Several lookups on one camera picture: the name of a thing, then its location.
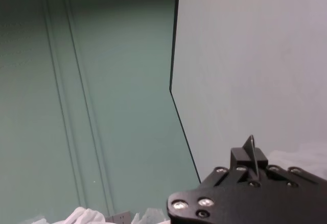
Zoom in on black company introduction poster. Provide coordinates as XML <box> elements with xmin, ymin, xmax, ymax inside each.
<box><xmin>169</xmin><ymin>0</ymin><xmax>327</xmax><ymax>184</ymax></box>

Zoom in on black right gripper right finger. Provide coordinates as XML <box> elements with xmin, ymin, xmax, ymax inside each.
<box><xmin>255</xmin><ymin>147</ymin><xmax>319</xmax><ymax>188</ymax></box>

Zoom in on grey power strip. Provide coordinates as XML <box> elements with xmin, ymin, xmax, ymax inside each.
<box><xmin>104</xmin><ymin>210</ymin><xmax>133</xmax><ymax>224</ymax></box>

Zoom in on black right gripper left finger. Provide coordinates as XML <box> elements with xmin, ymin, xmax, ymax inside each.
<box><xmin>214</xmin><ymin>134</ymin><xmax>261</xmax><ymax>187</ymax></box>

